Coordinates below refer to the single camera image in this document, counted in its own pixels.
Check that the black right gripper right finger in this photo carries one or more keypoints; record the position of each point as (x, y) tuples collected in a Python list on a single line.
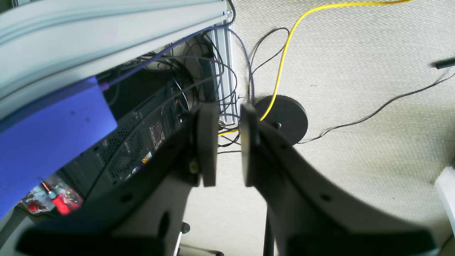
[(311, 216)]

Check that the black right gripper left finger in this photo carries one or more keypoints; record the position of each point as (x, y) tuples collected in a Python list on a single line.
[(142, 216)]

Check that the black round stand base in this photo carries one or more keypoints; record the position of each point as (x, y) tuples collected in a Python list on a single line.
[(289, 117)]

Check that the black computer tower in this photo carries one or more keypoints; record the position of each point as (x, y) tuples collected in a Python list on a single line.
[(149, 106)]

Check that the aluminium frame post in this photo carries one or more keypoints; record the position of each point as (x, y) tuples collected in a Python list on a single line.
[(225, 90)]

